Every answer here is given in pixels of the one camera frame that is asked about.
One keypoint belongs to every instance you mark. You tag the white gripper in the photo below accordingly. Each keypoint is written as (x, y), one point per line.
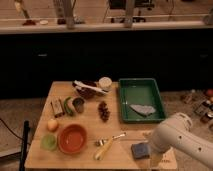
(155, 159)

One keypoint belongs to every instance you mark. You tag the blue sponge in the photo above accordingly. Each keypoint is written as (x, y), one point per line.
(140, 151)

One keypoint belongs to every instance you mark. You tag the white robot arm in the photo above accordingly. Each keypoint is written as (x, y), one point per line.
(175, 132)

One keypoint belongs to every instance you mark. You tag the green plastic tray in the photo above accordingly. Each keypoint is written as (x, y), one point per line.
(143, 92)

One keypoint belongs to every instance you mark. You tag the grey cloth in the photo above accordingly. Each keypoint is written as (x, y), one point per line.
(144, 110)

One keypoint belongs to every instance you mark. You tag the bunch of dark grapes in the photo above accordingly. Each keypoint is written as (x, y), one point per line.
(103, 110)

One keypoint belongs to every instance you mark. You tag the orange bowl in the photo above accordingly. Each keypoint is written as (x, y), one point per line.
(72, 139)

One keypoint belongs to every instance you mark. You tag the white cup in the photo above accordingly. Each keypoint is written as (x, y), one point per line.
(105, 83)

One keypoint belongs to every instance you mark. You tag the green pepper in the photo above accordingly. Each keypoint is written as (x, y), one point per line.
(67, 108)

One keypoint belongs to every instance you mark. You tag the light green cup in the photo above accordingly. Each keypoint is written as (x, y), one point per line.
(49, 142)

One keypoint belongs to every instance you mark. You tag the white spatula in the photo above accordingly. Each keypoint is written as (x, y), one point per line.
(80, 84)

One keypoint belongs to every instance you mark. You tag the brown box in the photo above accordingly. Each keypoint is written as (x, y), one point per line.
(57, 108)

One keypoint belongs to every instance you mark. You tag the black stand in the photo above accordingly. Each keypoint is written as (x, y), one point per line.
(24, 145)

